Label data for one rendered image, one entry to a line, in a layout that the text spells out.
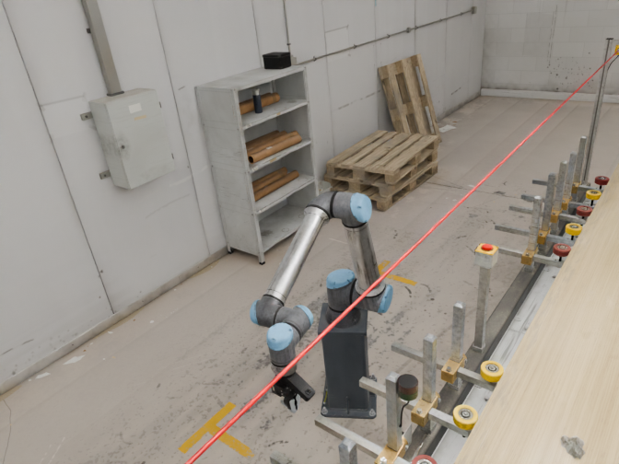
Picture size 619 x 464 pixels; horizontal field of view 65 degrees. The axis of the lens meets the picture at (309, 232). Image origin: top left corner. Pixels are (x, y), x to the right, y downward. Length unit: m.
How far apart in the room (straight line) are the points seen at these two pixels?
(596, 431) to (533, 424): 0.18
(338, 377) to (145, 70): 2.53
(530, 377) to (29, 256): 3.00
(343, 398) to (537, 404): 1.32
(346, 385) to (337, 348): 0.27
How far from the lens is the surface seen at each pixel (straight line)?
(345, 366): 2.75
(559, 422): 1.87
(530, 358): 2.06
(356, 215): 2.01
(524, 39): 9.35
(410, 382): 1.51
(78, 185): 3.69
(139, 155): 3.62
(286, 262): 1.91
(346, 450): 1.40
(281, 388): 1.82
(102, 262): 3.91
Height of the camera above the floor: 2.25
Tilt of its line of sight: 28 degrees down
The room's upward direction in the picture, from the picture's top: 6 degrees counter-clockwise
